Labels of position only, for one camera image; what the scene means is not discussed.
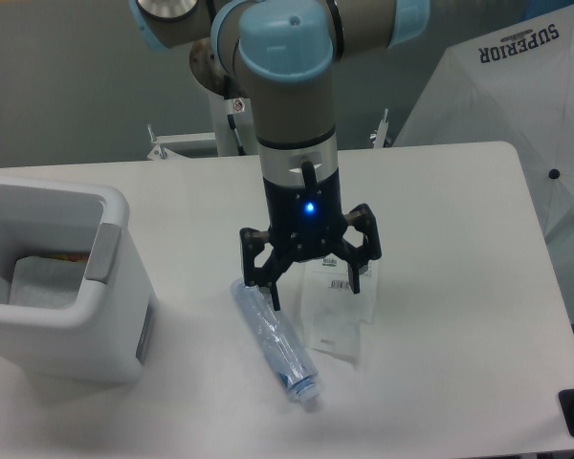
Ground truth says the white trash can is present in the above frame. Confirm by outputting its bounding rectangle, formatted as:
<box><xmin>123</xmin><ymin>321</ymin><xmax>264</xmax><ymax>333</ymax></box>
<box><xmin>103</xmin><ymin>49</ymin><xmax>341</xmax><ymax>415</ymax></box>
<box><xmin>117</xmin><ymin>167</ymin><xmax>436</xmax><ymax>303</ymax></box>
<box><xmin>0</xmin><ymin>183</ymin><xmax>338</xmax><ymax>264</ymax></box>
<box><xmin>0</xmin><ymin>175</ymin><xmax>155</xmax><ymax>383</ymax></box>

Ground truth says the white trash inside can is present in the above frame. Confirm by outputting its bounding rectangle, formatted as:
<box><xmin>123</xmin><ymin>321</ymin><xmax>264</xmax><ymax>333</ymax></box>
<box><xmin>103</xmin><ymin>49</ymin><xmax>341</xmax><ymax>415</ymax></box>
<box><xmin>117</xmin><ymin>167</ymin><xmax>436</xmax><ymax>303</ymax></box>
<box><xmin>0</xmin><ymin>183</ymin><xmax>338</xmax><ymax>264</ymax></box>
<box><xmin>9</xmin><ymin>256</ymin><xmax>86</xmax><ymax>310</ymax></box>

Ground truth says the white umbrella with Superior print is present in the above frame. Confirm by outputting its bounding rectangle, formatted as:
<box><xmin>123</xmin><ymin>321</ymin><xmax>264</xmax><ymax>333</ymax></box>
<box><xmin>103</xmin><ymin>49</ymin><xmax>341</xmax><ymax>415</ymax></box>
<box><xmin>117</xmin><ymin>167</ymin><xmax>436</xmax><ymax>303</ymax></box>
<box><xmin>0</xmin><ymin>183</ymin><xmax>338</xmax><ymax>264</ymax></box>
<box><xmin>395</xmin><ymin>4</ymin><xmax>574</xmax><ymax>233</ymax></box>

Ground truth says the crushed clear plastic bottle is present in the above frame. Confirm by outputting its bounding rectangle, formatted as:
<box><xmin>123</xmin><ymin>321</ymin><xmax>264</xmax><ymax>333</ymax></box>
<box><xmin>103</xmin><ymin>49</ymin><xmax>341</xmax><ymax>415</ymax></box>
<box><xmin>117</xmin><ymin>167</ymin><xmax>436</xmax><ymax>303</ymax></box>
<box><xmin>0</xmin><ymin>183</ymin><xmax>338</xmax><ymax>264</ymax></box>
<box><xmin>230</xmin><ymin>279</ymin><xmax>321</xmax><ymax>412</ymax></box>

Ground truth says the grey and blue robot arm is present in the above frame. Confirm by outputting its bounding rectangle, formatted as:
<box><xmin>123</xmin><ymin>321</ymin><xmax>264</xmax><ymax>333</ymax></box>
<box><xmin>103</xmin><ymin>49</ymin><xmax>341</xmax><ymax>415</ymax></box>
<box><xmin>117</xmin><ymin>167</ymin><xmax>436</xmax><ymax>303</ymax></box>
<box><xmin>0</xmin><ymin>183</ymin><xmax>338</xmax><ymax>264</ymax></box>
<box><xmin>130</xmin><ymin>1</ymin><xmax>431</xmax><ymax>294</ymax></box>

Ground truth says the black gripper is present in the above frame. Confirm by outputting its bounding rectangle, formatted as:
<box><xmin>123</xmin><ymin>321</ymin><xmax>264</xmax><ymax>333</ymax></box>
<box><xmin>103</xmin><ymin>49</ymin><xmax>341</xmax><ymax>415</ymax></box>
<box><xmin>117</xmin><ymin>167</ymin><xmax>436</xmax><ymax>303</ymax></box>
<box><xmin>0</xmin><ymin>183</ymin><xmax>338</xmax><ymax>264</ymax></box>
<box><xmin>239</xmin><ymin>169</ymin><xmax>383</xmax><ymax>312</ymax></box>

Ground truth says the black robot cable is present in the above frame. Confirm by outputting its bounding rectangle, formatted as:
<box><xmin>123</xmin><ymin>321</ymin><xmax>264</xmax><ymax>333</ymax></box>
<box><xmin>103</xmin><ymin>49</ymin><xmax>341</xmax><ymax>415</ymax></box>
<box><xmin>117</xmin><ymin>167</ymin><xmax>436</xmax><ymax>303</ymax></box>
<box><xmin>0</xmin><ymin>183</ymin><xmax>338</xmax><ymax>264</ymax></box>
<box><xmin>223</xmin><ymin>76</ymin><xmax>247</xmax><ymax>157</ymax></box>

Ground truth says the white plastic wrapper with barcode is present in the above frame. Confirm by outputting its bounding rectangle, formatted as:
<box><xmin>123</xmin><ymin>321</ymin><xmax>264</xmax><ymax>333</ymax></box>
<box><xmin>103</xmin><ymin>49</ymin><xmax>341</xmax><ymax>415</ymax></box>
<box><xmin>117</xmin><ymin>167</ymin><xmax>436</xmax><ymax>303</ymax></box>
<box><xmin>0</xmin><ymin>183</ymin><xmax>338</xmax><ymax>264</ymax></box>
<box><xmin>300</xmin><ymin>255</ymin><xmax>378</xmax><ymax>364</ymax></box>

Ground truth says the white robot pedestal with base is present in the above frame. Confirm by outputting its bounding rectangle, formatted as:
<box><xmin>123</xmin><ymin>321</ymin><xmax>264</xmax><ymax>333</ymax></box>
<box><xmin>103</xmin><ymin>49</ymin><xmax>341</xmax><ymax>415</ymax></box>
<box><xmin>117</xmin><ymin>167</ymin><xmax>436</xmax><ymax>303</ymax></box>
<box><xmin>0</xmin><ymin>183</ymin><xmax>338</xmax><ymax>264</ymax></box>
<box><xmin>145</xmin><ymin>37</ymin><xmax>393</xmax><ymax>162</ymax></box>

